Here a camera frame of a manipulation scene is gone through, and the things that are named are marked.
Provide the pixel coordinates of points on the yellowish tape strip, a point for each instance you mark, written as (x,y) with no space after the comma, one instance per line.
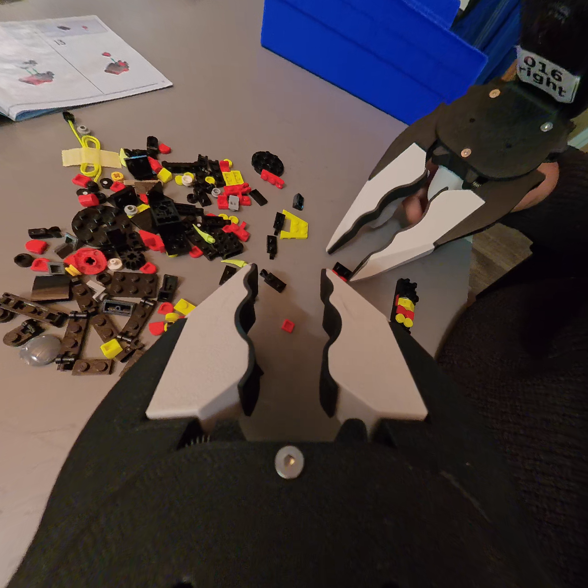
(73,157)

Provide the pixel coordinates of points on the black red yellow lego assembly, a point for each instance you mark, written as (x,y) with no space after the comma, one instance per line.
(404,305)

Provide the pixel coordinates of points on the blue plastic bin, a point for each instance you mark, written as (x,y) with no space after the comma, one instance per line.
(367,46)
(496,27)

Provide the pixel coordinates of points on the person's right hand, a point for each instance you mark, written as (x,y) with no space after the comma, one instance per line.
(546,181)

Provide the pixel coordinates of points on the pile of lego pieces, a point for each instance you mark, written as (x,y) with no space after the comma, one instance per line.
(133,282)

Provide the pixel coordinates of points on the black flat lego tile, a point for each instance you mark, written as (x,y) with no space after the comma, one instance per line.
(258,197)

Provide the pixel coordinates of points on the yellow lego wedge plate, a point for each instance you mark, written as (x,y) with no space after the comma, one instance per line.
(298,228)

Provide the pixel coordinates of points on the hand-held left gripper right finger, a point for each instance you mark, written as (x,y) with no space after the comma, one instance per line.
(372,367)

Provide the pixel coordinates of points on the silver lego dome piece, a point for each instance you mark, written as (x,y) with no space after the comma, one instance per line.
(40,351)

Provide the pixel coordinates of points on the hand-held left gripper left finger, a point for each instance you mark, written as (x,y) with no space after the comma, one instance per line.
(206,358)

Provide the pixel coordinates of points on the black and red lego piece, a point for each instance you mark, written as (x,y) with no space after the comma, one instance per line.
(340,268)

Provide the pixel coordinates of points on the lego instruction booklet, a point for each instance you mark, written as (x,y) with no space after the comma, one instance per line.
(92,55)

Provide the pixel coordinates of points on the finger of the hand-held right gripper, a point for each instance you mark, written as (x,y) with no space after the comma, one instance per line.
(436,225)
(386,183)

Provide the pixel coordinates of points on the small red lego tile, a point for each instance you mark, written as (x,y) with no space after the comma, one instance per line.
(288,325)

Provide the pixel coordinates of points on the black round lego plate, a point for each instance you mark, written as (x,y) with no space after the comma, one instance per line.
(266,161)

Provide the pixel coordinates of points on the red lego clip piece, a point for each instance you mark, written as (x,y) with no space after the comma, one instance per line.
(272,179)

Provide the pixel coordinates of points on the black lego slope piece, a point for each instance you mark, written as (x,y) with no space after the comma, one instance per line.
(298,201)

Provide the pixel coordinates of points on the person's black knit sweater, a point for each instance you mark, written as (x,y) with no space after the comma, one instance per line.
(528,413)

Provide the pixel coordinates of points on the person's right forearm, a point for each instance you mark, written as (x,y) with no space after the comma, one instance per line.
(565,220)

